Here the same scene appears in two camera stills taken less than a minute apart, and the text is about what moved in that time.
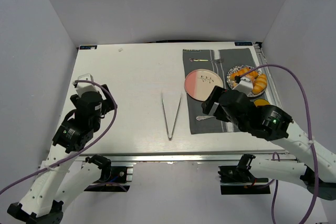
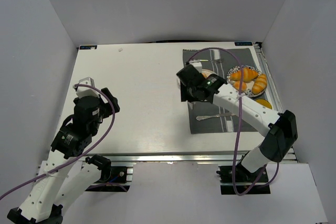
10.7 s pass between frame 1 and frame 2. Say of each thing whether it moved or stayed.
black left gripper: stayed
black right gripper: moved
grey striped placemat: stayed
